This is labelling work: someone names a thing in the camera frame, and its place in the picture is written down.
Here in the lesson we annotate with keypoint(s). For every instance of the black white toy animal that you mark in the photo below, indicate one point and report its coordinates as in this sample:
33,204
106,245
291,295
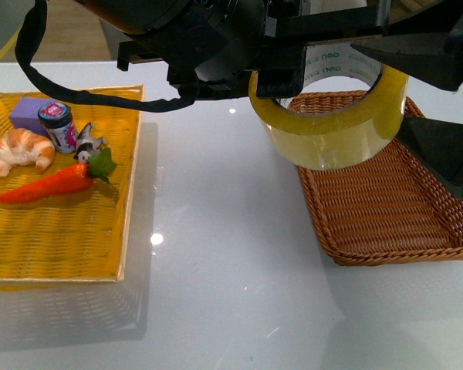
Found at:
87,145

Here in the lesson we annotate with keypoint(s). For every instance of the small dark jar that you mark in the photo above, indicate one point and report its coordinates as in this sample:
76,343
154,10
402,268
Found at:
57,120

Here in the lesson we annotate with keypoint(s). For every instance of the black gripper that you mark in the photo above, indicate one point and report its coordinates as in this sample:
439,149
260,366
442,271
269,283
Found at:
212,47

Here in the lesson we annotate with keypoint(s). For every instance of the orange toy carrot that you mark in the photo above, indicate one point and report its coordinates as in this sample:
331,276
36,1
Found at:
72,179

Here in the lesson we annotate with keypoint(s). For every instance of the yellow woven basket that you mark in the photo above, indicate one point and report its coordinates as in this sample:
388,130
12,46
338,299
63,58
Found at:
79,237

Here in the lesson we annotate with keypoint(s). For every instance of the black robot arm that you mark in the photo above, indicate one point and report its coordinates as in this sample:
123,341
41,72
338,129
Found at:
271,50

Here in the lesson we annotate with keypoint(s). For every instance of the clear packing tape roll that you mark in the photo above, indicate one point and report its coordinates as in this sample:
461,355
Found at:
342,137

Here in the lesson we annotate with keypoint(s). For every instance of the purple foam block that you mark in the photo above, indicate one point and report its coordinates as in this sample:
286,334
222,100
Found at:
25,115

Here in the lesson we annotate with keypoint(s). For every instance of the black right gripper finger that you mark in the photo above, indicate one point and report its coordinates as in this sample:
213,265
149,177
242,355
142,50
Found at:
427,45

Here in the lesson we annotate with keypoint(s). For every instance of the toy croissant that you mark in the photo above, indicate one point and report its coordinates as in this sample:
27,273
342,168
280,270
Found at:
22,147

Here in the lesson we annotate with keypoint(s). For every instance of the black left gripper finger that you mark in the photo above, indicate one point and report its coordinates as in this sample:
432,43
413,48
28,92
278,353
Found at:
439,147

